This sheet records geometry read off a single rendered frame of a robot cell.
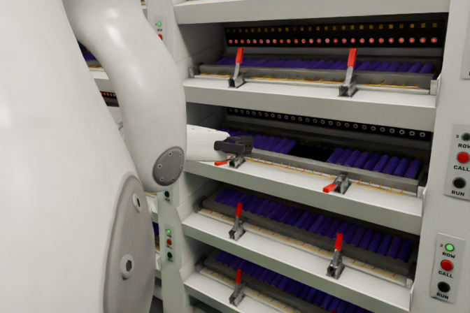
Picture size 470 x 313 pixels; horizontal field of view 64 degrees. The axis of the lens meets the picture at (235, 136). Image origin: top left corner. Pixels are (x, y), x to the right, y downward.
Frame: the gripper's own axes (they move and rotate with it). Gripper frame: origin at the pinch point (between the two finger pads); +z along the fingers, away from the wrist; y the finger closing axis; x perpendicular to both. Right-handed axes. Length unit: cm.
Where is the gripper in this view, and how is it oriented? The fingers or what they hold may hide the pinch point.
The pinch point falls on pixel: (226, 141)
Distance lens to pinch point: 67.6
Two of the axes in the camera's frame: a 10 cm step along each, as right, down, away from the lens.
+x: 1.3, -9.9, -0.7
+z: 5.9, 0.2, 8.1
